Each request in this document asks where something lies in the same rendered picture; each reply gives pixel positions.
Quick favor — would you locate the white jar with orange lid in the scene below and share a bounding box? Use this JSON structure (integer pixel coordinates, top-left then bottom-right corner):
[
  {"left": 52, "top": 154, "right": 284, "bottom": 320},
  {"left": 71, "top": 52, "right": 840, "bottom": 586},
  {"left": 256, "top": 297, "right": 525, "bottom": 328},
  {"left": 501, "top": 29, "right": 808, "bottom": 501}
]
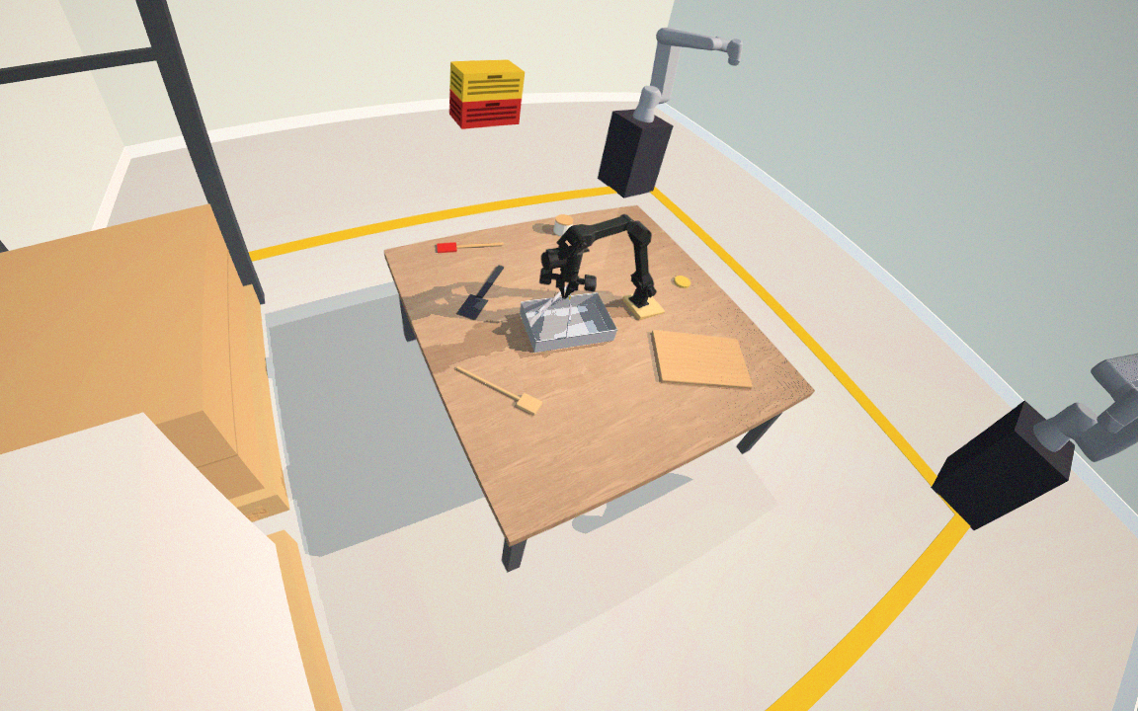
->
[{"left": 553, "top": 214, "right": 574, "bottom": 235}]

